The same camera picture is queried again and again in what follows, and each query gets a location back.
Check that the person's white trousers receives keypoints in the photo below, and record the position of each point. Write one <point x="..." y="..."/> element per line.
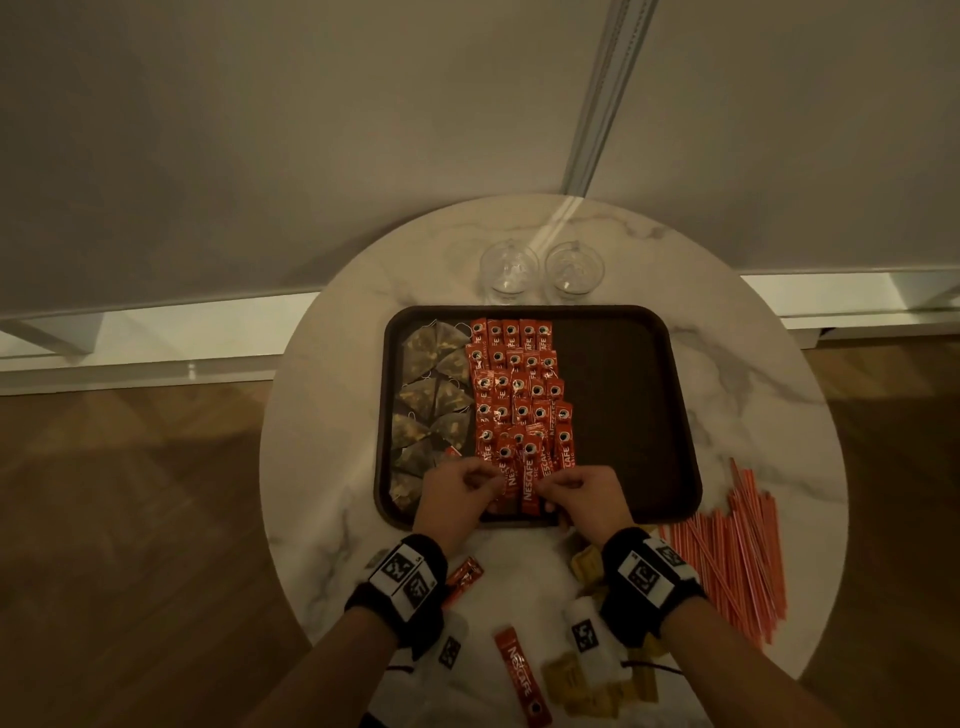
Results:
<point x="397" y="705"/>

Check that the single red coffee stick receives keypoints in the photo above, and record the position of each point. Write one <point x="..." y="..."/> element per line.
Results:
<point x="463" y="577"/>
<point x="525" y="682"/>

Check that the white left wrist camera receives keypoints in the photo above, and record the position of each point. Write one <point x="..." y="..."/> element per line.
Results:
<point x="450" y="651"/>

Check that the neat cluster of tea bags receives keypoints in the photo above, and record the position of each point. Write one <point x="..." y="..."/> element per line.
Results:
<point x="420" y="345"/>

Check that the person's left hand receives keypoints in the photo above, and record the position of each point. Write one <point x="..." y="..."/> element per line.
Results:
<point x="454" y="502"/>

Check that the black wristband with markers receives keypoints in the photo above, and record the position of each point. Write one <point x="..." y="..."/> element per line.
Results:
<point x="622" y="607"/>
<point x="424" y="622"/>

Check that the person's right forearm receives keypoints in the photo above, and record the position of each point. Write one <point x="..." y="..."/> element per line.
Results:
<point x="742" y="675"/>

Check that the pile of orange stick packets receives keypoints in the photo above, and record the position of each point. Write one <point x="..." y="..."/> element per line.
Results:
<point x="735" y="555"/>

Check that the perforated metal wall rail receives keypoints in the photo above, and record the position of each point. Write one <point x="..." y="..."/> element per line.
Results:
<point x="607" y="90"/>

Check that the person's right hand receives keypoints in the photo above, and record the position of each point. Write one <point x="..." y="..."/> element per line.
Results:
<point x="592" y="502"/>

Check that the black right wristband with markers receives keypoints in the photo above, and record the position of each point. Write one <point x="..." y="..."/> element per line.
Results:
<point x="622" y="607"/>

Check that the pile of yellow sachets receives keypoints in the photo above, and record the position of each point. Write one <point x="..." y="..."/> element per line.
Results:
<point x="570" y="682"/>

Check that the dark brown tray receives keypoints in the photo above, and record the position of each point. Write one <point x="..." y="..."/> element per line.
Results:
<point x="630" y="405"/>

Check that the red Nescafe sachets group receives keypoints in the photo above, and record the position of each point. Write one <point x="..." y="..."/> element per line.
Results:
<point x="517" y="397"/>

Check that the person's left forearm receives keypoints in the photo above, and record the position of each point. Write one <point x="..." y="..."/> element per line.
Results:
<point x="322" y="675"/>

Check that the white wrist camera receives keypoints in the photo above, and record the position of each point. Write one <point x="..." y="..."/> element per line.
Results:
<point x="589" y="637"/>
<point x="450" y="651"/>

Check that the round white marble table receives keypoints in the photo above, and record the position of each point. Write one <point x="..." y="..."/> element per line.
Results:
<point x="187" y="337"/>

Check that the black left wristband with markers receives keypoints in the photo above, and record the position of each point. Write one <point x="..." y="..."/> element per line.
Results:
<point x="424" y="622"/>

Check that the clear glass cup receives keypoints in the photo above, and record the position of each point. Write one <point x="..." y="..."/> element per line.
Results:
<point x="510" y="270"/>
<point x="574" y="270"/>

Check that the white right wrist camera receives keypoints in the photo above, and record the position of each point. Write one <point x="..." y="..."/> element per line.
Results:
<point x="589" y="637"/>

